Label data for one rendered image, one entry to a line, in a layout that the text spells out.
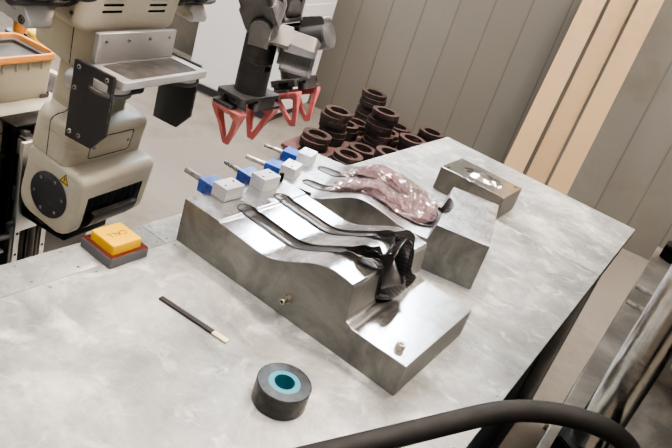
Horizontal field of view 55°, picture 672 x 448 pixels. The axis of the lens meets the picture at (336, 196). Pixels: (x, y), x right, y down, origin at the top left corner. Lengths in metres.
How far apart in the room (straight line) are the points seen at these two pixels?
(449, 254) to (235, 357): 0.57
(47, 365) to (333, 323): 0.42
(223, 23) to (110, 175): 3.01
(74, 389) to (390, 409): 0.45
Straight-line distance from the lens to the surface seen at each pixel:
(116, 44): 1.35
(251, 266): 1.15
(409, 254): 1.18
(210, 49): 4.47
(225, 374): 0.99
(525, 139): 3.92
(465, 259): 1.41
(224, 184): 1.24
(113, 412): 0.92
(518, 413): 0.95
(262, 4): 1.07
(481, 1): 4.47
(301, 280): 1.08
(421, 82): 4.61
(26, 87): 1.71
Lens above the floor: 1.45
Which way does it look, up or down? 24 degrees down
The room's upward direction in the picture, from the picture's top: 19 degrees clockwise
